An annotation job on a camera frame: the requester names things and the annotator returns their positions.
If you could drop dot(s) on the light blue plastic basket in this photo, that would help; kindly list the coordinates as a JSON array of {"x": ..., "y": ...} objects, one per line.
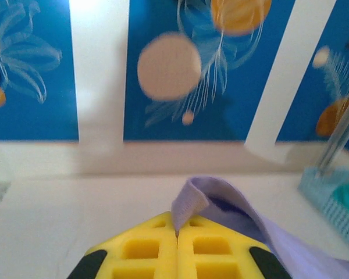
[{"x": 337, "y": 215}]

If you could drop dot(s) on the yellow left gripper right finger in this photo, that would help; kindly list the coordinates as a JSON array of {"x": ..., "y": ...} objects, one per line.
[{"x": 212, "y": 250}]

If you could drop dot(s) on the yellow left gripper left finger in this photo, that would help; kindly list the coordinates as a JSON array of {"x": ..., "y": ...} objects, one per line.
[{"x": 139, "y": 253}]

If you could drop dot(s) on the blue poster large beige circle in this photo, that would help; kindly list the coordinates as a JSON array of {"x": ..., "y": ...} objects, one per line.
[{"x": 139, "y": 128}]

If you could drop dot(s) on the blue poster white flower outline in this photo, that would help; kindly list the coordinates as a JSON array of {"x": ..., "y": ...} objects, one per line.
[{"x": 55, "y": 116}]

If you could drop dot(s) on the aluminium frame post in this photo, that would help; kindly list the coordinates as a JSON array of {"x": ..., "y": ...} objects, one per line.
[{"x": 340, "y": 130}]

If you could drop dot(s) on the purple t-shirt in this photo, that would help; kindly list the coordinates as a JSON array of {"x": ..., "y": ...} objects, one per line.
[{"x": 293, "y": 250}]

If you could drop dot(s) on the blue poster orange circle fern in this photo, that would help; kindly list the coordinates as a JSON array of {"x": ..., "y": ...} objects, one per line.
[{"x": 308, "y": 87}]

